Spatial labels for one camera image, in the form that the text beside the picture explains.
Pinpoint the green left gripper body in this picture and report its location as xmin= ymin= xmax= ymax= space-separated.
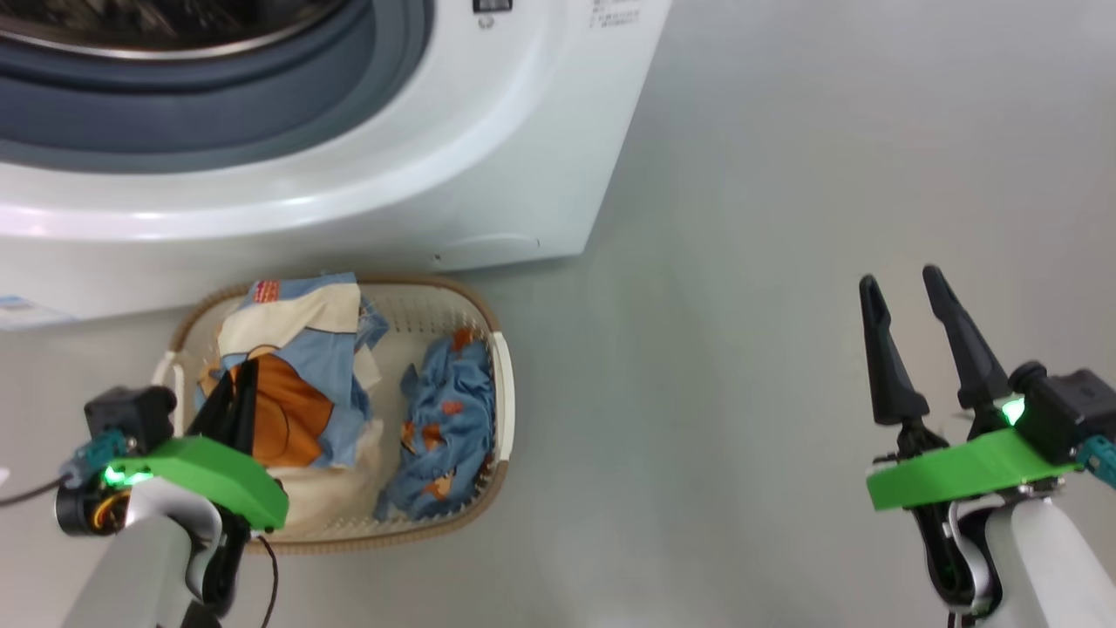
xmin=54 ymin=435 xmax=290 ymax=538

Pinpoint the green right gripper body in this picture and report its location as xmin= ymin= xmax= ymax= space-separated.
xmin=866 ymin=428 xmax=1083 ymax=513

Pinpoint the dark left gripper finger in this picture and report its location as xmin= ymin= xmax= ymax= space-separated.
xmin=233 ymin=357 xmax=262 ymax=460
xmin=187 ymin=370 xmax=239 ymax=442

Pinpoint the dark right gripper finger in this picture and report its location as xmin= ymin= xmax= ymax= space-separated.
xmin=859 ymin=274 xmax=931 ymax=456
xmin=922 ymin=264 xmax=1014 ymax=437

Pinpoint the orange blue cream garment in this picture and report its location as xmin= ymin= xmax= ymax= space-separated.
xmin=195 ymin=273 xmax=391 ymax=540

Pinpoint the blue bear print garment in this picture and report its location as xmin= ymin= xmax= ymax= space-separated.
xmin=375 ymin=327 xmax=499 ymax=523

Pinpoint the cream plastic laundry basket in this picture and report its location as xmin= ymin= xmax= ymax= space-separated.
xmin=153 ymin=275 xmax=517 ymax=556

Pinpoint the white washing machine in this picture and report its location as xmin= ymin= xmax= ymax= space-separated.
xmin=0 ymin=0 xmax=674 ymax=324

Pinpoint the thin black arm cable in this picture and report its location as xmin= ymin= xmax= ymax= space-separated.
xmin=255 ymin=534 xmax=281 ymax=628

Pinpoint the teal right camera plug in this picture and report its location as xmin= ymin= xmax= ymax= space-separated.
xmin=1076 ymin=434 xmax=1116 ymax=487

